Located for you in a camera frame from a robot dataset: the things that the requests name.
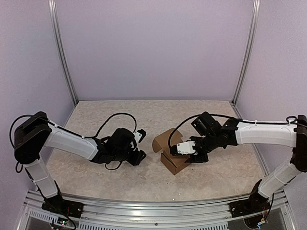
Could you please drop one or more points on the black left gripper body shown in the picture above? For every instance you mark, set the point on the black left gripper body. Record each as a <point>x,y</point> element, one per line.
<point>134,160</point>

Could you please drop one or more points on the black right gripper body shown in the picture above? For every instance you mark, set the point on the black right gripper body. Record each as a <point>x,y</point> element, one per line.
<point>209,143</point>

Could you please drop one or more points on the brown cardboard paper box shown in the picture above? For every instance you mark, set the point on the brown cardboard paper box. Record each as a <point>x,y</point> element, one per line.
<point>174,164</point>

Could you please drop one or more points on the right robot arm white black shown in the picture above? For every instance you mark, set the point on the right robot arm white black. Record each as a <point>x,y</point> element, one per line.
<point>213,135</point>

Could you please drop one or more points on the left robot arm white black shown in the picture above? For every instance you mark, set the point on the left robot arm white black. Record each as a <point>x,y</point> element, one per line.
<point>38,132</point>

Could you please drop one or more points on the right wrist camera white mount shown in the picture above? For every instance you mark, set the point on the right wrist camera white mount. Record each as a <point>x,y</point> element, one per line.
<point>184,148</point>

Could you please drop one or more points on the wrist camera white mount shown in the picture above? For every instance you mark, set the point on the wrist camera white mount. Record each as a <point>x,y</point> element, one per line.
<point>139,135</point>
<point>184,148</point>

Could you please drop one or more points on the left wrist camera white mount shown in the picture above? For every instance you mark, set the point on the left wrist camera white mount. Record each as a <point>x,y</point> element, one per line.
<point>139,135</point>

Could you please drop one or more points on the front aluminium rail frame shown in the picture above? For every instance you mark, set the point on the front aluminium rail frame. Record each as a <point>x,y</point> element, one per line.
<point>104,214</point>

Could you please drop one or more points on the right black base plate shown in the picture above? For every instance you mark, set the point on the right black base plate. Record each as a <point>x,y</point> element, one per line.
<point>248,206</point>

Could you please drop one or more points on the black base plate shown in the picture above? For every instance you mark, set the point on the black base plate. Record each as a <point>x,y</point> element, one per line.
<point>57,204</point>
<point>248,206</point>

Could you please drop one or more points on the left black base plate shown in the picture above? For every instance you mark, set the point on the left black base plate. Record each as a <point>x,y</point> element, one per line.
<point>57,204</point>

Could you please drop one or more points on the right aluminium frame post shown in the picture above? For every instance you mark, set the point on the right aluminium frame post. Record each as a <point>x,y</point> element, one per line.
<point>248,51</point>

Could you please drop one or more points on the aluminium frame post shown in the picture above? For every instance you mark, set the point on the aluminium frame post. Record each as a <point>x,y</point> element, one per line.
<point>61,51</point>
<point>248,51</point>

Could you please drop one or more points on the left aluminium frame post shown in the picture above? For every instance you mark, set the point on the left aluminium frame post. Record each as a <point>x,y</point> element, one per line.
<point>61,51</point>

